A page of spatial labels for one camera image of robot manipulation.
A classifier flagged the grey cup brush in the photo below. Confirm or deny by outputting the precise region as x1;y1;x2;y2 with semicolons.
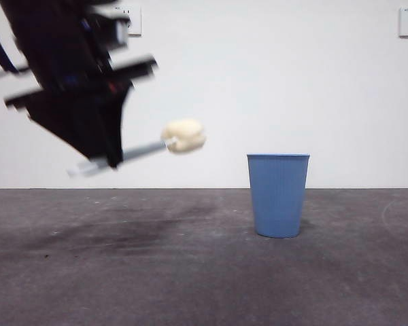
67;117;208;179

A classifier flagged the blue ribbed plastic cup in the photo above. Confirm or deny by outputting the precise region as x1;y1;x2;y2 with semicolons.
246;153;311;239

